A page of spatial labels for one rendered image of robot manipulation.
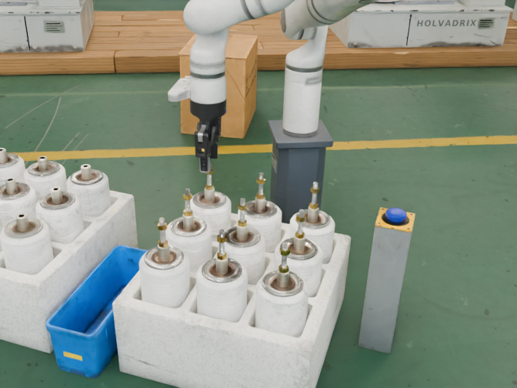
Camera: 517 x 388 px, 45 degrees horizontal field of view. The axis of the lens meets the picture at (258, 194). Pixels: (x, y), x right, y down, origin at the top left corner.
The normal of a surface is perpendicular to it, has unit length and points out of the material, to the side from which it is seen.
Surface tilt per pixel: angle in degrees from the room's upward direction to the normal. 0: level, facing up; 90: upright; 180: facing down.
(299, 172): 90
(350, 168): 0
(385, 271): 90
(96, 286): 88
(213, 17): 88
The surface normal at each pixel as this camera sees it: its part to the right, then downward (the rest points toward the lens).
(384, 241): -0.30, 0.46
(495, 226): 0.03, -0.87
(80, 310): 0.95, 0.14
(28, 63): 0.14, 0.49
